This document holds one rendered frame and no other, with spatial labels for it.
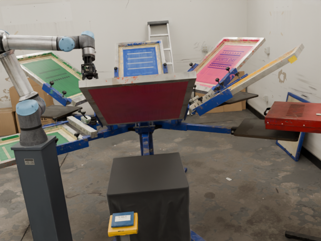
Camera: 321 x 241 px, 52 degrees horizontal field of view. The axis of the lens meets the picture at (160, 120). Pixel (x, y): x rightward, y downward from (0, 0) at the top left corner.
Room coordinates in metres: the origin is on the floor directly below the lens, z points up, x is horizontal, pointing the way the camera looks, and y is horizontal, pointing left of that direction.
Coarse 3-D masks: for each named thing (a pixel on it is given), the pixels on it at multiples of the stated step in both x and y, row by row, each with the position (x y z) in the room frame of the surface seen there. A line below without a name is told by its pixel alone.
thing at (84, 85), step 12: (180, 72) 1.63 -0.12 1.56; (192, 72) 1.63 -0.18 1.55; (84, 84) 1.60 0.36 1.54; (96, 84) 1.60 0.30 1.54; (108, 84) 1.60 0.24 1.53; (120, 84) 1.60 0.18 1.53; (132, 84) 1.62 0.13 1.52; (144, 84) 1.63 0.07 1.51; (192, 84) 1.69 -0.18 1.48; (96, 108) 1.90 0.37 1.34; (156, 120) 2.26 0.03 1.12
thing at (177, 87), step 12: (156, 84) 1.64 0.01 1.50; (168, 84) 1.66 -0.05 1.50; (180, 84) 1.67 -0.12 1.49; (144, 96) 1.79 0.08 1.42; (156, 96) 1.80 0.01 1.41; (168, 96) 1.82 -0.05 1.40; (180, 96) 1.84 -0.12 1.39; (144, 108) 1.98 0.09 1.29; (156, 108) 2.00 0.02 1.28; (168, 108) 2.02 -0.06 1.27; (180, 108) 2.04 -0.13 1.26; (144, 120) 2.23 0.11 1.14
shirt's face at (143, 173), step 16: (128, 160) 1.98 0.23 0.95; (144, 160) 1.96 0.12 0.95; (160, 160) 1.94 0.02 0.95; (176, 160) 1.93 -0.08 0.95; (112, 176) 1.76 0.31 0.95; (128, 176) 1.75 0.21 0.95; (144, 176) 1.73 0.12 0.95; (160, 176) 1.72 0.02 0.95; (176, 176) 1.70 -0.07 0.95; (112, 192) 1.58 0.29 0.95; (128, 192) 1.56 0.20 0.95
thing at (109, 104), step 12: (96, 96) 1.72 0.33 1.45; (108, 96) 1.74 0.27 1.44; (120, 96) 1.75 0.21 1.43; (132, 96) 1.77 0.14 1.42; (108, 108) 1.92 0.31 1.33; (120, 108) 1.94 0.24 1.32; (132, 108) 1.96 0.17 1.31; (108, 120) 2.15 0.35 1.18; (120, 120) 2.18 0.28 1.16; (132, 120) 2.21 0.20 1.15
